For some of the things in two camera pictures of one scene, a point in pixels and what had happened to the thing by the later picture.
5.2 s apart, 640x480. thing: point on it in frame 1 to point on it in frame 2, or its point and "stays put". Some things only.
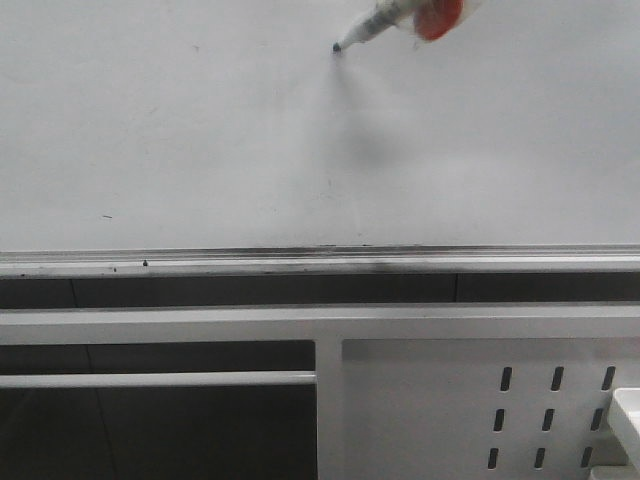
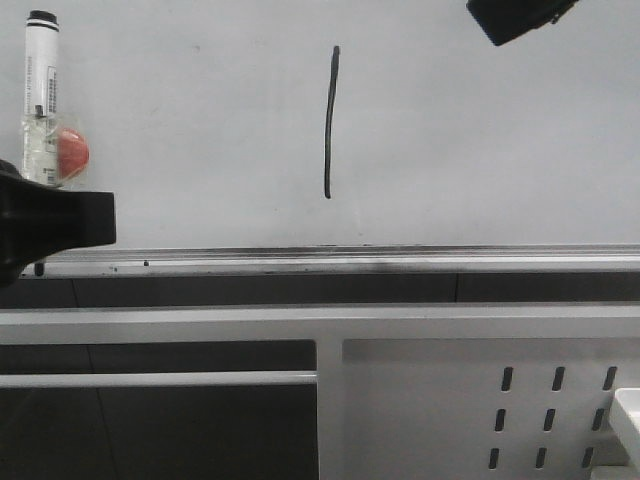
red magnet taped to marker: (434, 19) to (72, 152)
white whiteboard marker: (385, 15) to (41, 108)
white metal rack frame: (402, 392) stays put
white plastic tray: (625, 411) stays put
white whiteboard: (229, 138) stays put
